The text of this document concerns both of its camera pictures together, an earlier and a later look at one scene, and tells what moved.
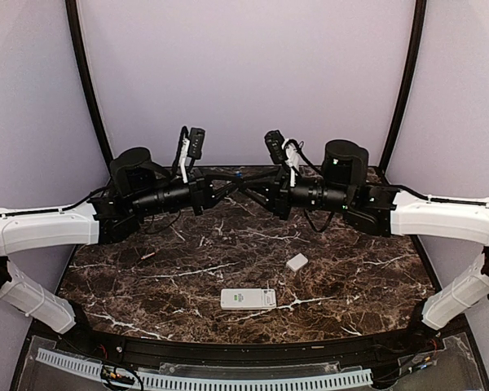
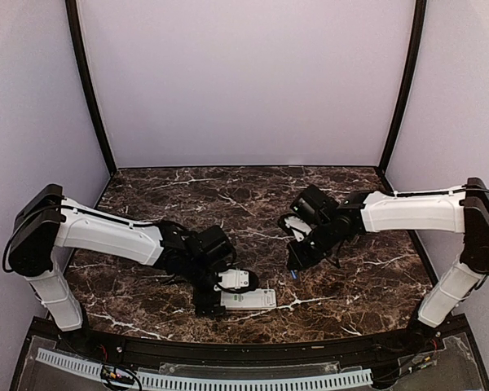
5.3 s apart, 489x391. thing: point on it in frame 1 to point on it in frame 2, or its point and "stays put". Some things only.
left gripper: x=202 y=191 to x=201 y=300
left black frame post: x=75 y=28 stays put
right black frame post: x=411 y=76 stays put
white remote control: x=248 y=298 stays put
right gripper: x=276 y=182 to x=303 y=260
